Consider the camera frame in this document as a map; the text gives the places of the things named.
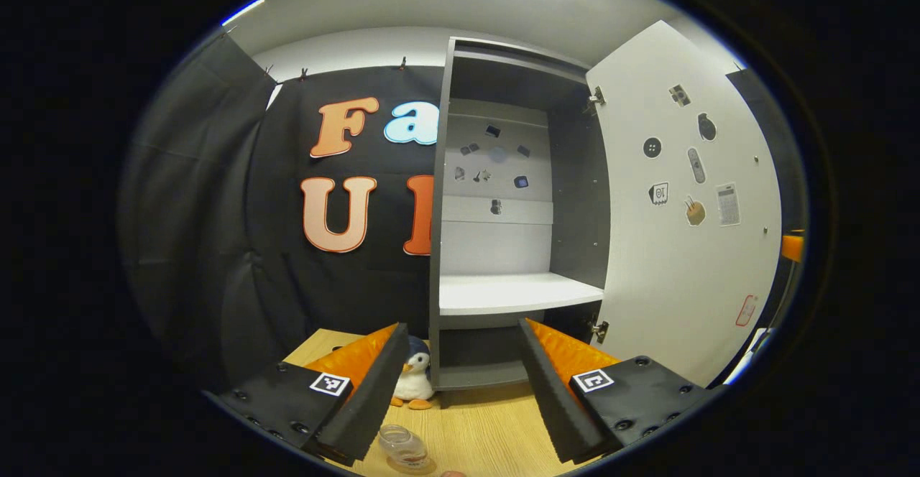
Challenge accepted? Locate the clear glass bottle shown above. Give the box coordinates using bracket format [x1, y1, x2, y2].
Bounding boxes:
[379, 425, 432, 472]

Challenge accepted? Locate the white cabinet shelf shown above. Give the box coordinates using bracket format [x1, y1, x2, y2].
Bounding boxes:
[438, 272, 604, 316]

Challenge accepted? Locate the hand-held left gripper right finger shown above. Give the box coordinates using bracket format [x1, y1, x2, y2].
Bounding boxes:
[517, 318, 727, 463]

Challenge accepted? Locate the dark grey cabinet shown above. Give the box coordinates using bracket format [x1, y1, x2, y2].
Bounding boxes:
[429, 37, 612, 392]

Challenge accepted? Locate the plush penguin toy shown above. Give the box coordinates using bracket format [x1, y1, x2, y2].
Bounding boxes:
[392, 335, 436, 411]

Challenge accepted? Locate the black backdrop cloth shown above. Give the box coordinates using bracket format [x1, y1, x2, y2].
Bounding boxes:
[119, 32, 809, 392]

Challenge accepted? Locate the white cabinet door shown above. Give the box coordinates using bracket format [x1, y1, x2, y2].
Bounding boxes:
[586, 19, 784, 388]

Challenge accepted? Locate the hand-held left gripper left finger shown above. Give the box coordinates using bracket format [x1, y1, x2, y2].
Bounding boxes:
[216, 323, 410, 467]

